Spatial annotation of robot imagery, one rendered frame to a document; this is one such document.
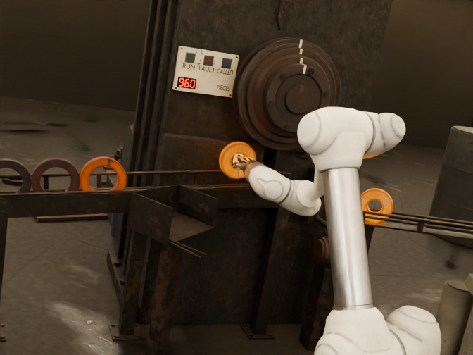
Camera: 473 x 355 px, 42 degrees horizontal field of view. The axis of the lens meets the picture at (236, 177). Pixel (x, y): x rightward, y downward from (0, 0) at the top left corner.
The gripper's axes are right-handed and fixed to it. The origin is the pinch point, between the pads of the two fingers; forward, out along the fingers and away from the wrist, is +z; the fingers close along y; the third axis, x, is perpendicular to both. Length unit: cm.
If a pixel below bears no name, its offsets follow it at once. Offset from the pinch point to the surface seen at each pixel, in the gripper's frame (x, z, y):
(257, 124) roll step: 13.7, 3.3, 7.1
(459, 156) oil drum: -25, 156, 242
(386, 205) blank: -12, -14, 67
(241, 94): 24.9, 5.7, -1.9
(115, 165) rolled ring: -10.0, 6.0, -48.5
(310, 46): 48, 7, 25
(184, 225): -22.9, -21.3, -24.6
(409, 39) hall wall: 45, 616, 479
